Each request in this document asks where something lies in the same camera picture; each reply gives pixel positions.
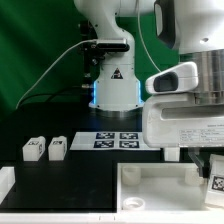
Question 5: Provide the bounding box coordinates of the black camera on base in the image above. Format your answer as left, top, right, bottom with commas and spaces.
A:
94, 38, 130, 52

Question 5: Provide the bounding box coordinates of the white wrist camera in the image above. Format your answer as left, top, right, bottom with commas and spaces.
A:
145, 61, 199, 95

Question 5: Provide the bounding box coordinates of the white square tabletop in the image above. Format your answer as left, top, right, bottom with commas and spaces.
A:
115, 161, 224, 214

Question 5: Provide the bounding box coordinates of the white cable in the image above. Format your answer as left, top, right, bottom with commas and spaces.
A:
15, 39, 98, 110

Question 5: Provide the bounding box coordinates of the white sheet with markers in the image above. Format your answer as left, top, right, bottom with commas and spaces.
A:
70, 131, 158, 151

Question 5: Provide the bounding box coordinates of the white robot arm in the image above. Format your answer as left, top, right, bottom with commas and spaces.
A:
74, 0, 224, 177

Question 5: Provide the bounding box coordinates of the black camera stand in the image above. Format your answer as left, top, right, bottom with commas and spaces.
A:
79, 20, 96, 87

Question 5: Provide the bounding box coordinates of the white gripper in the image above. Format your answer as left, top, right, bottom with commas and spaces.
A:
142, 93, 224, 178

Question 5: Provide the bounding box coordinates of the white left obstacle bracket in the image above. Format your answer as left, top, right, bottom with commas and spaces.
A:
0, 167, 15, 205

